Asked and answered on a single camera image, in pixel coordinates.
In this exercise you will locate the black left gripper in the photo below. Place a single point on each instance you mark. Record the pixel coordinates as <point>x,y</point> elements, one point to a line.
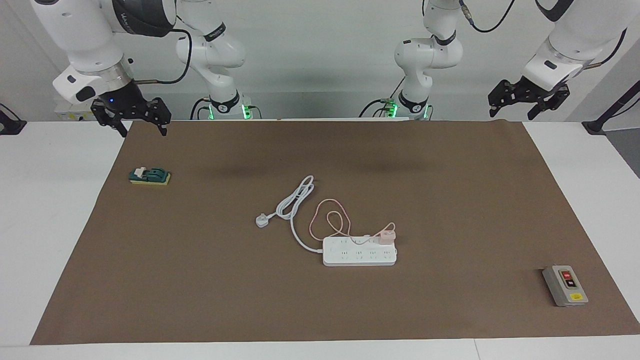
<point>537,91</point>

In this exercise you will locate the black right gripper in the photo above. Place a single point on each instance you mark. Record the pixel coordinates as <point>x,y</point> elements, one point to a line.
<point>125,100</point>

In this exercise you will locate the pink charger block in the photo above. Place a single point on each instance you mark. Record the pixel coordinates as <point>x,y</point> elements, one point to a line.
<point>386,239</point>

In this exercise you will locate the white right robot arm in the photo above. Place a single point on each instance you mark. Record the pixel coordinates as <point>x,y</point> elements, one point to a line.
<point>75,40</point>

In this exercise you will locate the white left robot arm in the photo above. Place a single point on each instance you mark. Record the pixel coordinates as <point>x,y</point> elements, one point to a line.
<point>565,55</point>

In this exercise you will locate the white three-pin plug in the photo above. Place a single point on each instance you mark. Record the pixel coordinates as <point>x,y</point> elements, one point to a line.
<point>262,220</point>

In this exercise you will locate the white power strip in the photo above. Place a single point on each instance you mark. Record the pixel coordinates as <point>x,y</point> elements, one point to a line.
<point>360,260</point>

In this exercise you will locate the white cardboard box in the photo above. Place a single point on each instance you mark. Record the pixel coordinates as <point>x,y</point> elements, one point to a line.
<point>72,115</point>

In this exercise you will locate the black clamp stand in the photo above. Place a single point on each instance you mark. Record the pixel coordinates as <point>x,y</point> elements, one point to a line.
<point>10,126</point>
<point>595,126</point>

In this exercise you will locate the brown table mat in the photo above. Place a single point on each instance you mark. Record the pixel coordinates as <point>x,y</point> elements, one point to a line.
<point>350,310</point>

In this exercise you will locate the green knife switch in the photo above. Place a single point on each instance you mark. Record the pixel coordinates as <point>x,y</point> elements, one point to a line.
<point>150,176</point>

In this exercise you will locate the grey on-off switch box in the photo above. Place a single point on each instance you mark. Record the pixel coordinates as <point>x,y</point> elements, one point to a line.
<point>565,287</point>

